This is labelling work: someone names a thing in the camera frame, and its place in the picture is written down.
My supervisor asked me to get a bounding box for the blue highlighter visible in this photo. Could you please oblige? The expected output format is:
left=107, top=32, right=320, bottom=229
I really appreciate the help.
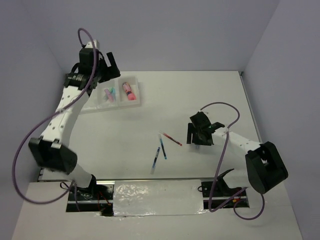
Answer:
left=109, top=87, right=116, bottom=101

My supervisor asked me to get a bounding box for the red gel pen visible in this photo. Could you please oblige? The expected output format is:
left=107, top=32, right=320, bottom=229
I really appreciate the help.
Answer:
left=159, top=131, right=183, bottom=147

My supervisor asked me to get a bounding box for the pink glue stick tube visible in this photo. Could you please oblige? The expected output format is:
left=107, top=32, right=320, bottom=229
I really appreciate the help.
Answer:
left=122, top=82, right=137, bottom=101

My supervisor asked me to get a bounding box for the teal gel pen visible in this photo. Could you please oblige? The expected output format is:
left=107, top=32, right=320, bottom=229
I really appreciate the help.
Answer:
left=158, top=133, right=168, bottom=160

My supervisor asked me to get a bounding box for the green highlighter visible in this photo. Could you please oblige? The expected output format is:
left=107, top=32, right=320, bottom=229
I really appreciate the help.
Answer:
left=103, top=94, right=109, bottom=101

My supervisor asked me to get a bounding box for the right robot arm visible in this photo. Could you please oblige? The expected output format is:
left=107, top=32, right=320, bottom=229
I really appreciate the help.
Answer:
left=186, top=111, right=289, bottom=194

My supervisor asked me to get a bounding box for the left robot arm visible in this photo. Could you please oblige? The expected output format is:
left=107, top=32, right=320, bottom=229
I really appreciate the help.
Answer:
left=28, top=47, right=121, bottom=200

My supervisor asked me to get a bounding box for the white three-compartment tray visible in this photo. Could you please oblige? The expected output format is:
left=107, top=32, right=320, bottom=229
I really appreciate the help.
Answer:
left=80, top=75, right=141, bottom=114

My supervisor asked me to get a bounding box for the dark blue gel pen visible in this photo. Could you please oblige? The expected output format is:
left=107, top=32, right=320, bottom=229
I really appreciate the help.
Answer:
left=150, top=147, right=161, bottom=175

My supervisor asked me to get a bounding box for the silver foil cover plate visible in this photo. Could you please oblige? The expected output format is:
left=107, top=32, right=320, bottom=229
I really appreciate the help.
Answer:
left=113, top=179, right=205, bottom=217

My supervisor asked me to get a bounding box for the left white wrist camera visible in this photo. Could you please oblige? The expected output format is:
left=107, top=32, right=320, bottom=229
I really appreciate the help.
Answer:
left=82, top=39, right=100, bottom=51

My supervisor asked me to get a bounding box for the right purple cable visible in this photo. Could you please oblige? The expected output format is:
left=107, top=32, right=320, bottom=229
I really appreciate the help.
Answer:
left=199, top=101, right=266, bottom=221

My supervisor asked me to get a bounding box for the purple cable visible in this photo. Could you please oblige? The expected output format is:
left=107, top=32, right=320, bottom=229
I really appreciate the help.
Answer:
left=11, top=27, right=100, bottom=212
left=199, top=101, right=266, bottom=221

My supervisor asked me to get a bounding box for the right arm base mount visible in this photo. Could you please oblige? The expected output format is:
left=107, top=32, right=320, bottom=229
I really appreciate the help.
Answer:
left=197, top=168, right=249, bottom=210

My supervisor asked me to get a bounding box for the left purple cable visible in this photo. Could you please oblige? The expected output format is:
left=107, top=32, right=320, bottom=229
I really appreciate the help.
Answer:
left=11, top=27, right=100, bottom=212

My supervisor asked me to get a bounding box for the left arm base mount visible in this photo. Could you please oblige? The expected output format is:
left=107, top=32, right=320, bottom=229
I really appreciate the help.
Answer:
left=65, top=182, right=115, bottom=217

